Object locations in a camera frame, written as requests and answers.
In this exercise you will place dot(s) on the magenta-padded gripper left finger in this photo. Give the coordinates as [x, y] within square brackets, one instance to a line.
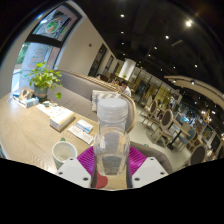
[70, 171]

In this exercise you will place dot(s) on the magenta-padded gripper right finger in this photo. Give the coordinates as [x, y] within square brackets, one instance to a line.
[152, 170]

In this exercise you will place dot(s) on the clear bottle with white cap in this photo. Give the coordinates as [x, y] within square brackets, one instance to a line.
[111, 150]

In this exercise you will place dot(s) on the dark grey tufted armchair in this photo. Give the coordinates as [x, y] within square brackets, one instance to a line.
[153, 155]

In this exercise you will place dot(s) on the white mug with green print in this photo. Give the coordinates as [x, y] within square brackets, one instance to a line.
[60, 160]

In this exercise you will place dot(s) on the flat white packet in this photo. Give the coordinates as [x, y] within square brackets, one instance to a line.
[80, 134]

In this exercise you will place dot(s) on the small blue white packet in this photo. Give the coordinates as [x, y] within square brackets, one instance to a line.
[84, 125]

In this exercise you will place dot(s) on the white cardboard box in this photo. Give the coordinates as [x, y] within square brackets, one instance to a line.
[61, 120]

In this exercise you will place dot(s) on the group of wooden café chairs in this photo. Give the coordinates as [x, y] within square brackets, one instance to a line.
[166, 120]

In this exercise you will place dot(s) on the grey white chevron pillow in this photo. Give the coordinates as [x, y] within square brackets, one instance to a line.
[96, 96]

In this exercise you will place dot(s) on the light blue tissue box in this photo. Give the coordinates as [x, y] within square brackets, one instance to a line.
[28, 102]

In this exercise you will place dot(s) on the grey upholstered sofa bench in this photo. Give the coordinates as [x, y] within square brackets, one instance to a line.
[73, 90]

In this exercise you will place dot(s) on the person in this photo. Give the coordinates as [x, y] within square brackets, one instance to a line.
[126, 89]

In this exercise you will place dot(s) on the potted green plant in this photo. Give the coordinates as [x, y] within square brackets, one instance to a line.
[41, 78]

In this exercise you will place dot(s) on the group of ceiling spotlights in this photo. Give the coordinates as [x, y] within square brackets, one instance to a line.
[189, 23]

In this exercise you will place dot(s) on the framed wall poster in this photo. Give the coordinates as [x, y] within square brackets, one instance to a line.
[55, 23]

